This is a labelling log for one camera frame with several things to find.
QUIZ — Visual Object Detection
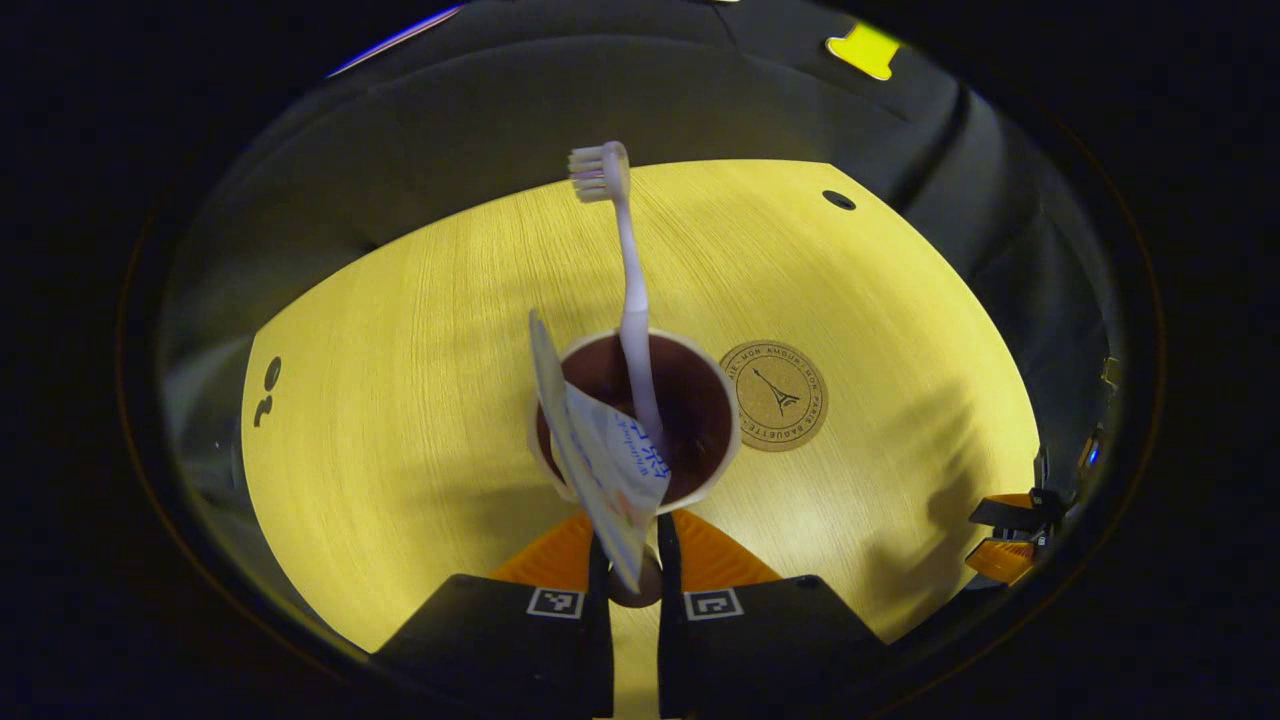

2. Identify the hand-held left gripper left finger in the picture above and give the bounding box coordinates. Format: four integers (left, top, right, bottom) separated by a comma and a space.
370, 510, 614, 720

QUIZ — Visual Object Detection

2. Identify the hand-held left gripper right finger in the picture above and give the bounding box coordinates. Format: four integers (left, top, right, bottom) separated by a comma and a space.
655, 510, 896, 720

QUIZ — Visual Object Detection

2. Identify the white toothpaste tube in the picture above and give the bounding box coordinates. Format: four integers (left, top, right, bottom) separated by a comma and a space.
528, 310, 673, 593

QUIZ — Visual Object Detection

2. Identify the beige cup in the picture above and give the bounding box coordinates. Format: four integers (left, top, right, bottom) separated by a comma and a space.
527, 328, 743, 609

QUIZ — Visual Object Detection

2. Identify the round cork coaster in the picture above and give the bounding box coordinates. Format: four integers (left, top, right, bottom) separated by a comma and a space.
719, 340, 829, 453

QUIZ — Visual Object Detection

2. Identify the pink toothbrush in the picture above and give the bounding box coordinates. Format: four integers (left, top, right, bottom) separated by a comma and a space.
568, 141, 666, 446

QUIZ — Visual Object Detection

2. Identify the black backdrop cloth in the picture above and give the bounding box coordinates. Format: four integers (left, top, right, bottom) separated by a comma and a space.
155, 0, 1126, 641

